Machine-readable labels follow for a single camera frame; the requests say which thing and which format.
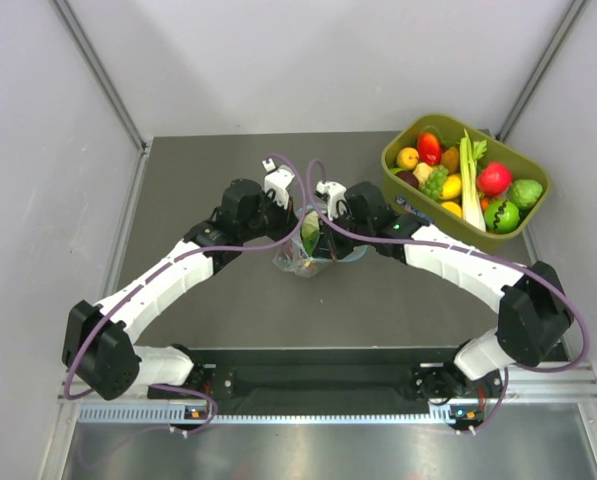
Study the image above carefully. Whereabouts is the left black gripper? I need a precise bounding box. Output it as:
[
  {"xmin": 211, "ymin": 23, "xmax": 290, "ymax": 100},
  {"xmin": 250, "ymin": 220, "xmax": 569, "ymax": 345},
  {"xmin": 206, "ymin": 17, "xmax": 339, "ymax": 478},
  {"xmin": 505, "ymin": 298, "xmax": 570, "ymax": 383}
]
[{"xmin": 239, "ymin": 189, "xmax": 301, "ymax": 244}]

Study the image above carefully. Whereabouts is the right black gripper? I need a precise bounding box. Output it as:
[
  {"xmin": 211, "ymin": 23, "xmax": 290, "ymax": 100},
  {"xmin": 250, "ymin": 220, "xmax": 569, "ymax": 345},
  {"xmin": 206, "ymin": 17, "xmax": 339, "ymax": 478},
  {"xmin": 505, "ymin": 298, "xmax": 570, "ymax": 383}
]
[{"xmin": 313, "ymin": 208, "xmax": 375, "ymax": 262}]

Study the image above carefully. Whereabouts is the clear zip top bag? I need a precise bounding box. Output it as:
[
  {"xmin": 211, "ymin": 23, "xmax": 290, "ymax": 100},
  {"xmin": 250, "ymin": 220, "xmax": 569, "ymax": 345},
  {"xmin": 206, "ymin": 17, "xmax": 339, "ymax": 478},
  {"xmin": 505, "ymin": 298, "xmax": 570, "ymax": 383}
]
[{"xmin": 273, "ymin": 204, "xmax": 368, "ymax": 278}]

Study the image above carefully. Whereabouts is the green fake bell pepper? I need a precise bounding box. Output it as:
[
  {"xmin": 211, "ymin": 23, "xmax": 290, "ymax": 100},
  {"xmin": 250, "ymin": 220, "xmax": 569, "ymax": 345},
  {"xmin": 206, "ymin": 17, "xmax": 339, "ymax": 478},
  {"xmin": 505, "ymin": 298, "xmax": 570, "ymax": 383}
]
[{"xmin": 300, "ymin": 210, "xmax": 320, "ymax": 255}]

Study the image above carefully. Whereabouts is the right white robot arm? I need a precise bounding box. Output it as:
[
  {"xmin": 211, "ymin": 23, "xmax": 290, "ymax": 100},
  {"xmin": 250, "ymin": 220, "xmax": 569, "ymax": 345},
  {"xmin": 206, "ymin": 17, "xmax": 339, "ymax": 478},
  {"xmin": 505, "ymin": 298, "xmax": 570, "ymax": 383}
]
[{"xmin": 315, "ymin": 181, "xmax": 573, "ymax": 396}]

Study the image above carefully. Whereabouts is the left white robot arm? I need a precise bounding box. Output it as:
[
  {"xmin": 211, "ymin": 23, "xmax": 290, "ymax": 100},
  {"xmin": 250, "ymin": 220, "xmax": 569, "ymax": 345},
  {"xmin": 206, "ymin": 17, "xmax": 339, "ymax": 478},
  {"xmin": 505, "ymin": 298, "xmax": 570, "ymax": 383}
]
[{"xmin": 62, "ymin": 168, "xmax": 298, "ymax": 400}]

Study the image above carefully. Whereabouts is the dark purple fake passionfruit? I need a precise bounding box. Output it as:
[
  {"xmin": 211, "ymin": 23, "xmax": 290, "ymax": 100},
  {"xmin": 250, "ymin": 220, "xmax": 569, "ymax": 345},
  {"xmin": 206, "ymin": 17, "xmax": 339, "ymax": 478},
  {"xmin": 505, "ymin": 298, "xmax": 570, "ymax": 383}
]
[{"xmin": 396, "ymin": 170, "xmax": 420, "ymax": 189}]

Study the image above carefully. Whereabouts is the yellow fake orange fruit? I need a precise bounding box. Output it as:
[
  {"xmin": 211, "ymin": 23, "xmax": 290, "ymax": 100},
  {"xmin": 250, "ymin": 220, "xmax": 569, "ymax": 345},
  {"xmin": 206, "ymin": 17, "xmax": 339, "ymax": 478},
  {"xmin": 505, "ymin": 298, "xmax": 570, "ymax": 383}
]
[{"xmin": 396, "ymin": 147, "xmax": 419, "ymax": 171}]

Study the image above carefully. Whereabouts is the beige fake potato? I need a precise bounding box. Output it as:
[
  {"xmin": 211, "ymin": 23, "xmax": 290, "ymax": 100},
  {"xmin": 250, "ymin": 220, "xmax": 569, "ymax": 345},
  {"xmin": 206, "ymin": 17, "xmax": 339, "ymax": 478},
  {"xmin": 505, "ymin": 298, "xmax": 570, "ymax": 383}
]
[{"xmin": 412, "ymin": 162, "xmax": 434, "ymax": 185}]

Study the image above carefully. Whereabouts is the green fake grape bunch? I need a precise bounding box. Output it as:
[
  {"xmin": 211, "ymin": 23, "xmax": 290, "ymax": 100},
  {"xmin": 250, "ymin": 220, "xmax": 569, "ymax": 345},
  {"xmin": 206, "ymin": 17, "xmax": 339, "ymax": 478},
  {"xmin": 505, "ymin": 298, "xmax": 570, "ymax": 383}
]
[{"xmin": 420, "ymin": 166, "xmax": 449, "ymax": 201}]

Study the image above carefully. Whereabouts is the yellow fake lemon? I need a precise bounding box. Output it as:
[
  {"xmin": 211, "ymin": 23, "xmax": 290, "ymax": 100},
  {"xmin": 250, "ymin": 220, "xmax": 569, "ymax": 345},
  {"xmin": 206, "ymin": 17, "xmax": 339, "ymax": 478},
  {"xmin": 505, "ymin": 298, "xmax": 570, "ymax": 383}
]
[
  {"xmin": 439, "ymin": 173, "xmax": 462, "ymax": 201},
  {"xmin": 440, "ymin": 201, "xmax": 463, "ymax": 218}
]

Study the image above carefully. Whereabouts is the red orange fake mango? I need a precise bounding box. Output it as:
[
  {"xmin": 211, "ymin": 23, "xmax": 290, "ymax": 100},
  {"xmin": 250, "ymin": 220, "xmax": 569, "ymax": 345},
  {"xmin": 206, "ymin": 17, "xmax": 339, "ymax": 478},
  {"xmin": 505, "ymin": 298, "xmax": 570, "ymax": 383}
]
[{"xmin": 417, "ymin": 131, "xmax": 443, "ymax": 166}]

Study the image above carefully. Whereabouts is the brown fake kiwi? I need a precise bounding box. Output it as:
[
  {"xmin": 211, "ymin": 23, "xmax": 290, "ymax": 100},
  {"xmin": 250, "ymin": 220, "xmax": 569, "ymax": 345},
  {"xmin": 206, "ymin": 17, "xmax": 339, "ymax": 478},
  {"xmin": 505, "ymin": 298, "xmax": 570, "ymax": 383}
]
[{"xmin": 440, "ymin": 146, "xmax": 460, "ymax": 175}]

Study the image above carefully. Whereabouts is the fake celery stalk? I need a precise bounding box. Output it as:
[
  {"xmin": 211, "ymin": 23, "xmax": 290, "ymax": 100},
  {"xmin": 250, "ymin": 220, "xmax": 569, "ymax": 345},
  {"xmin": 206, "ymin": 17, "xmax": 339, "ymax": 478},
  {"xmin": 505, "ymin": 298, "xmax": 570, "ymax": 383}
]
[{"xmin": 459, "ymin": 129, "xmax": 487, "ymax": 231}]

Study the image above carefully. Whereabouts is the red fake apple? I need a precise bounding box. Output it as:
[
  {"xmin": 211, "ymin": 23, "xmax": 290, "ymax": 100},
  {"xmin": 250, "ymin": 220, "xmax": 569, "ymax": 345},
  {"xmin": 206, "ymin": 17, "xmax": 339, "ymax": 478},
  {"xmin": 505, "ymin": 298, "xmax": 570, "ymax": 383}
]
[{"xmin": 476, "ymin": 162, "xmax": 513, "ymax": 197}]

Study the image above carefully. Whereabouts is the green fake watermelon ball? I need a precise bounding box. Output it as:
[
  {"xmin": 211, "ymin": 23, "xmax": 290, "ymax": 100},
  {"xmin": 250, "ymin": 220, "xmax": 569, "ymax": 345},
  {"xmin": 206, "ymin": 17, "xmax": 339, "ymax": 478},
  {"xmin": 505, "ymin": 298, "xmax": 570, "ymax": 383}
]
[{"xmin": 484, "ymin": 200, "xmax": 520, "ymax": 234}]

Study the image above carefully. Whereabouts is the green bumpy fake fruit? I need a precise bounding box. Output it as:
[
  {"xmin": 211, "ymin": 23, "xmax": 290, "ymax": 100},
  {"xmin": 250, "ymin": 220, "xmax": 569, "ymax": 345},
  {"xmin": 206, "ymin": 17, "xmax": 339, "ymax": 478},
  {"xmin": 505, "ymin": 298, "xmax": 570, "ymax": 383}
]
[{"xmin": 508, "ymin": 179, "xmax": 544, "ymax": 210}]

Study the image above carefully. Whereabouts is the olive green plastic bin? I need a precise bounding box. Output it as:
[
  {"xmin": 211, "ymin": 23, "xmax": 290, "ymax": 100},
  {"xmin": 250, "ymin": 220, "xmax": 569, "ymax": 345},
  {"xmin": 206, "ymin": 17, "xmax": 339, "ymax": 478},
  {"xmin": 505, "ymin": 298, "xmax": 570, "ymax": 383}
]
[{"xmin": 381, "ymin": 113, "xmax": 551, "ymax": 253}]

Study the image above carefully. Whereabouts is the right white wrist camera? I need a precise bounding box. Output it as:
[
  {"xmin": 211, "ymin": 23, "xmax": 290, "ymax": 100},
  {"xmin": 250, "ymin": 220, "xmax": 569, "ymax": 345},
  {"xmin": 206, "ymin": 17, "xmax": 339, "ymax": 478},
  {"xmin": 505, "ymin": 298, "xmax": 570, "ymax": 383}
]
[{"xmin": 315, "ymin": 181, "xmax": 346, "ymax": 220}]

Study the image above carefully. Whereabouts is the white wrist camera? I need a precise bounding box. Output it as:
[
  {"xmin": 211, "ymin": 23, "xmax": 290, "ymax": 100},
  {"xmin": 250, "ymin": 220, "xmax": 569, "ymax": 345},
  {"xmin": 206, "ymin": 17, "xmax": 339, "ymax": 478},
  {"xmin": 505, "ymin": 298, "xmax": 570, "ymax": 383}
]
[
  {"xmin": 262, "ymin": 157, "xmax": 295, "ymax": 210},
  {"xmin": 315, "ymin": 181, "xmax": 346, "ymax": 220}
]

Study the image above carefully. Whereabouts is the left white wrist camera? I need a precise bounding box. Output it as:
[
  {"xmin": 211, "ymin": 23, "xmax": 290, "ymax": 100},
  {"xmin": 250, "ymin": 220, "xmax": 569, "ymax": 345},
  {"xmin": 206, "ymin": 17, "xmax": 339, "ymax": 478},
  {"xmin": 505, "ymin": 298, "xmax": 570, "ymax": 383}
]
[{"xmin": 262, "ymin": 157, "xmax": 295, "ymax": 210}]

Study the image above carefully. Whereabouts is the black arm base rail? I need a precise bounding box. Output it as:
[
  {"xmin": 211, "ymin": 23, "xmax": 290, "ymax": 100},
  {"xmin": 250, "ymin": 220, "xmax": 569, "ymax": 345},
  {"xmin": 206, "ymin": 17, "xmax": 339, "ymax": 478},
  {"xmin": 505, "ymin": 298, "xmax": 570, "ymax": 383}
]
[{"xmin": 146, "ymin": 344, "xmax": 509, "ymax": 416}]

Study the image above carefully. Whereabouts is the grey slotted cable duct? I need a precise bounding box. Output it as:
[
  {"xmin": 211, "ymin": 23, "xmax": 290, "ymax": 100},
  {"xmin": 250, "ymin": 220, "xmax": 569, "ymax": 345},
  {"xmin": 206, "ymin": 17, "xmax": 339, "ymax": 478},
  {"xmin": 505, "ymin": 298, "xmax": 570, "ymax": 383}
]
[{"xmin": 77, "ymin": 401, "xmax": 484, "ymax": 426}]

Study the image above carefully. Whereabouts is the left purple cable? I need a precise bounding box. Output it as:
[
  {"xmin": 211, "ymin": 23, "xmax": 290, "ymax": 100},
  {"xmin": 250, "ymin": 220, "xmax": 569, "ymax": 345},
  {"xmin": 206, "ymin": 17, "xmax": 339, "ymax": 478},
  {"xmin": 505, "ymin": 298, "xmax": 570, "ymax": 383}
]
[{"xmin": 63, "ymin": 152, "xmax": 309, "ymax": 401}]

